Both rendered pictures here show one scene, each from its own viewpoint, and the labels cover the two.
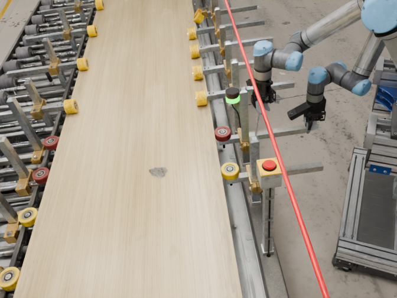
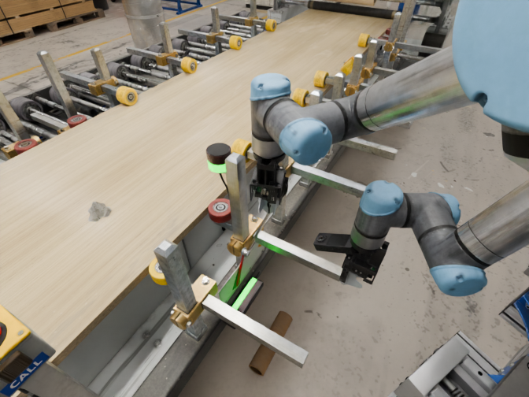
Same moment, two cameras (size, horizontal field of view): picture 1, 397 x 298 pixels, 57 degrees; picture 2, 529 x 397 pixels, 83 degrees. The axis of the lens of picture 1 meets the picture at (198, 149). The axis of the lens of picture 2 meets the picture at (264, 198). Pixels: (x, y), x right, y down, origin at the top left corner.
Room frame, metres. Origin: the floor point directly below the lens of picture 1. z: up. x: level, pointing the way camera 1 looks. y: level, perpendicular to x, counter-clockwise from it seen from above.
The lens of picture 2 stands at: (0.82, -0.57, 1.58)
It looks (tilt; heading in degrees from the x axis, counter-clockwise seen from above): 44 degrees down; 28
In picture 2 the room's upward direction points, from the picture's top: straight up
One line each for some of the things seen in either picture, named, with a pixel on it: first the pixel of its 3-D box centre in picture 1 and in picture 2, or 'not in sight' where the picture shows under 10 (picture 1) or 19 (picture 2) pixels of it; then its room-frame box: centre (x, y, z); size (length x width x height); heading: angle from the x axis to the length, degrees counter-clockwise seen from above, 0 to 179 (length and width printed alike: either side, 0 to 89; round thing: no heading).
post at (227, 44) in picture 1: (230, 79); (309, 148); (1.79, -0.25, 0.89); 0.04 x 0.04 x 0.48; 88
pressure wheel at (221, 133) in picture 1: (223, 139); (222, 217); (1.33, -0.13, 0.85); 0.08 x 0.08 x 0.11
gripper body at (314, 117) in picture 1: (314, 109); (364, 254); (1.32, -0.58, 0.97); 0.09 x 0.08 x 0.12; 88
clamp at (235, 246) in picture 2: (243, 139); (245, 235); (1.31, -0.23, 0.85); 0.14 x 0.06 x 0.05; 178
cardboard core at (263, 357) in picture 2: not in sight; (271, 341); (1.34, -0.32, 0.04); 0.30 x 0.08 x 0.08; 178
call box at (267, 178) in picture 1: (269, 174); (2, 353); (0.78, -0.21, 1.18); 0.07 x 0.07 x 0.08; 88
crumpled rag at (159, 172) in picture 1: (158, 169); (98, 208); (1.14, 0.20, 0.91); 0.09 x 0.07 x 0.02; 55
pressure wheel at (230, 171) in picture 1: (230, 176); (168, 276); (1.08, -0.12, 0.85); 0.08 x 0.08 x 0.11
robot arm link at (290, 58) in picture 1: (288, 58); (305, 130); (1.25, -0.41, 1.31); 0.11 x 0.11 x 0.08; 55
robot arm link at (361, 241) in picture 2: (314, 94); (368, 231); (1.32, -0.57, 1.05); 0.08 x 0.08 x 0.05
